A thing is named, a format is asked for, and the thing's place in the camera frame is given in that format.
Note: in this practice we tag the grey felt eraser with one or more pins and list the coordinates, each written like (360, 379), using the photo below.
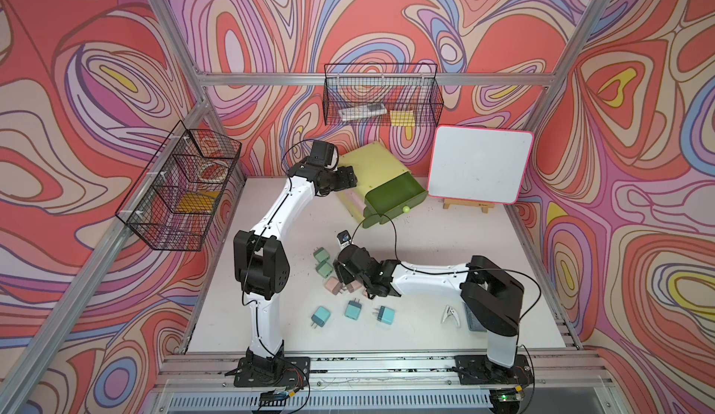
(473, 324)

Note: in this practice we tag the yellow sponge in back basket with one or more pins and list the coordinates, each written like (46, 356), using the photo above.
(402, 119)

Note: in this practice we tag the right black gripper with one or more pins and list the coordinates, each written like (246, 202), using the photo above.
(342, 273)

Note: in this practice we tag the pink plug one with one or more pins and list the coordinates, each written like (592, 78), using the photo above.
(334, 286)

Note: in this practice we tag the pink framed whiteboard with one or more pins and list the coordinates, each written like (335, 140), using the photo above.
(479, 164)

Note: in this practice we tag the pink plug two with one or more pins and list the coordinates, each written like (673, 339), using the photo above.
(353, 286)

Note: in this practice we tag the left black wire basket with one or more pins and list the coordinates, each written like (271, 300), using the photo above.
(188, 160)

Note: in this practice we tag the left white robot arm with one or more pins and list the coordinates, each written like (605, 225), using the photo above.
(261, 263)

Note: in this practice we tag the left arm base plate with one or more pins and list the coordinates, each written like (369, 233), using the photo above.
(256, 371)

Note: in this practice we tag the green plug one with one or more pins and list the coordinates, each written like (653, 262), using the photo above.
(321, 255)

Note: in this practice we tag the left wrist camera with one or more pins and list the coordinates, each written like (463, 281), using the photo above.
(323, 155)

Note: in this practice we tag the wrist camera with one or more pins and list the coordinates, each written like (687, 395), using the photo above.
(323, 155)
(344, 239)

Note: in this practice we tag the teal plug three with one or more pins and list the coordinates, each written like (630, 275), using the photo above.
(385, 315)

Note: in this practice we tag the green plug three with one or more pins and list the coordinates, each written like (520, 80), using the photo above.
(324, 269)

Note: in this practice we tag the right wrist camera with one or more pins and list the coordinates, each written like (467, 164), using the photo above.
(344, 239)

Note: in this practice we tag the teal plug one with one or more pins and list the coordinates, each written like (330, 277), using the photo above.
(320, 317)

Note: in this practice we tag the yellow item in left basket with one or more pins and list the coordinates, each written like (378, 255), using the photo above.
(196, 202)

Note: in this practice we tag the grey box in back basket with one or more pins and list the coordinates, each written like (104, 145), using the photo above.
(362, 112)

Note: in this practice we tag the yellow green drawer cabinet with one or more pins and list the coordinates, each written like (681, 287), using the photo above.
(373, 165)

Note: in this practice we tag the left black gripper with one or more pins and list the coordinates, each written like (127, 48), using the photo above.
(344, 179)

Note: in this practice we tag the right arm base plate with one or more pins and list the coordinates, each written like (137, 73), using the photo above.
(479, 370)

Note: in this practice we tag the black wire basket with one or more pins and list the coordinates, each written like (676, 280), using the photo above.
(188, 160)
(398, 86)

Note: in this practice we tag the green top drawer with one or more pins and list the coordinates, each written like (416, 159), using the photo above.
(395, 197)

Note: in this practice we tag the back black wire basket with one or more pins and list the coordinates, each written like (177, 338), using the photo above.
(398, 86)

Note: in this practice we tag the small white clip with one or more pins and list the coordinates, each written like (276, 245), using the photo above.
(451, 314)

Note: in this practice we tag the wooden easel stand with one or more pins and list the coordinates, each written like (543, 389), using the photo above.
(484, 207)

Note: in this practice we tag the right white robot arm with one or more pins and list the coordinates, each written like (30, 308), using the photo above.
(493, 295)

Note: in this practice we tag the teal plug two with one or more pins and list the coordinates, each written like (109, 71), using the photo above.
(353, 310)

